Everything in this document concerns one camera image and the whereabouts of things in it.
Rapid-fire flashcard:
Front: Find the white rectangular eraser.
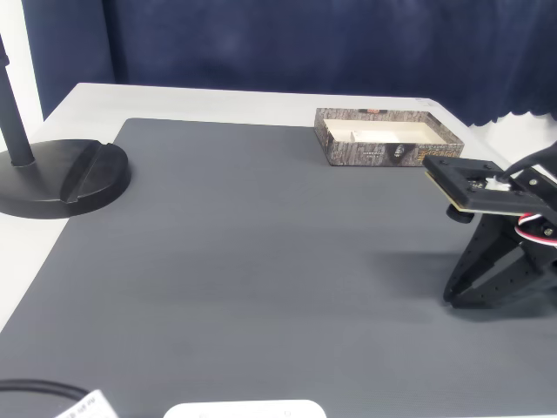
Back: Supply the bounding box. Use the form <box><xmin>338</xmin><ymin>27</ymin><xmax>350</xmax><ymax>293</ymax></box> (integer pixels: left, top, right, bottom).
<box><xmin>350</xmin><ymin>129</ymin><xmax>404</xmax><ymax>144</ymax></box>

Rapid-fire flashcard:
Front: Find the bark-patterned open cardboard box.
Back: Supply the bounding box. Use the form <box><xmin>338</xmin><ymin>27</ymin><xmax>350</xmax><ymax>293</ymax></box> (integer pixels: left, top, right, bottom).
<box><xmin>313</xmin><ymin>107</ymin><xmax>466</xmax><ymax>167</ymax></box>

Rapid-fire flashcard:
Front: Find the grey desk mat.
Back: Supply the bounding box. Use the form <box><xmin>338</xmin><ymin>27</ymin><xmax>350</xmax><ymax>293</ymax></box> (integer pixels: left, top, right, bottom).
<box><xmin>0</xmin><ymin>117</ymin><xmax>557</xmax><ymax>418</ymax></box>

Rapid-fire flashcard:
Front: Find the white flat device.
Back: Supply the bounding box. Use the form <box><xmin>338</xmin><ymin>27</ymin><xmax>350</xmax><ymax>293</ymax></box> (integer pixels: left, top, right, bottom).
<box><xmin>163</xmin><ymin>399</ymin><xmax>327</xmax><ymax>418</ymax></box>

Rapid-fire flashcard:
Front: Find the dark blue curtain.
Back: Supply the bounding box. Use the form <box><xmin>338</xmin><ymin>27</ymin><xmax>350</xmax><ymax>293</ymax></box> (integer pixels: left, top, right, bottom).
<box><xmin>21</xmin><ymin>0</ymin><xmax>557</xmax><ymax>128</ymax></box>

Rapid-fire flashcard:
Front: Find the white printed label tag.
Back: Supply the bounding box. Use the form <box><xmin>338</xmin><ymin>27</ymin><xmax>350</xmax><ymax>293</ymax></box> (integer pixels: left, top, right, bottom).
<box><xmin>54</xmin><ymin>389</ymin><xmax>118</xmax><ymax>418</ymax></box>

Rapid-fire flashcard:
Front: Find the black round-base stand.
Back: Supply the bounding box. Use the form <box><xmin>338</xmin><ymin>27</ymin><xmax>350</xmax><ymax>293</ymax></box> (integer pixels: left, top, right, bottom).
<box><xmin>0</xmin><ymin>25</ymin><xmax>132</xmax><ymax>220</ymax></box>

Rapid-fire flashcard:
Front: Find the red white servo cable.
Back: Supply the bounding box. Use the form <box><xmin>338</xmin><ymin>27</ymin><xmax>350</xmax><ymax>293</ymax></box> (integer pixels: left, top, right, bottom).
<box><xmin>514</xmin><ymin>212</ymin><xmax>557</xmax><ymax>250</ymax></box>

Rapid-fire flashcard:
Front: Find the black camera cable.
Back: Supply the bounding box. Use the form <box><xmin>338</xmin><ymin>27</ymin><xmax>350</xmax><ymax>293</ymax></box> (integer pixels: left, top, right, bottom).
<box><xmin>500</xmin><ymin>141</ymin><xmax>557</xmax><ymax>178</ymax></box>

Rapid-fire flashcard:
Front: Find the thin black cable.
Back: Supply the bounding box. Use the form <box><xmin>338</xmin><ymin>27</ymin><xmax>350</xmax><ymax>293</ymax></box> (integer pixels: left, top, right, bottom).
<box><xmin>0</xmin><ymin>379</ymin><xmax>88</xmax><ymax>406</ymax></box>

